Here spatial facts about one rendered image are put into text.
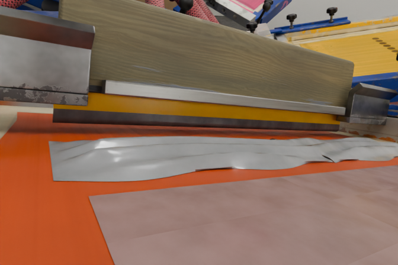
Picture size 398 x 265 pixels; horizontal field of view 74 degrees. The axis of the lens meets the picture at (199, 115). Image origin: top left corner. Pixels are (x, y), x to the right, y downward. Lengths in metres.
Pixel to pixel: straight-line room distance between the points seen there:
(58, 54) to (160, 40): 0.08
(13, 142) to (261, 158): 0.14
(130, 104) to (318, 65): 0.23
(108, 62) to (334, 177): 0.17
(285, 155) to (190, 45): 0.12
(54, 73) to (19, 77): 0.02
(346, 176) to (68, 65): 0.18
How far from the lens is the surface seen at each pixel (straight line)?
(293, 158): 0.19
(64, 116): 0.22
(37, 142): 0.18
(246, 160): 0.16
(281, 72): 0.31
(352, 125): 0.50
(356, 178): 0.18
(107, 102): 0.22
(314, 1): 2.95
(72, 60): 0.19
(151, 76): 0.22
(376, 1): 2.61
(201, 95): 0.23
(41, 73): 0.19
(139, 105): 0.23
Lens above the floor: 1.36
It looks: 32 degrees down
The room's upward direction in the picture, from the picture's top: 26 degrees clockwise
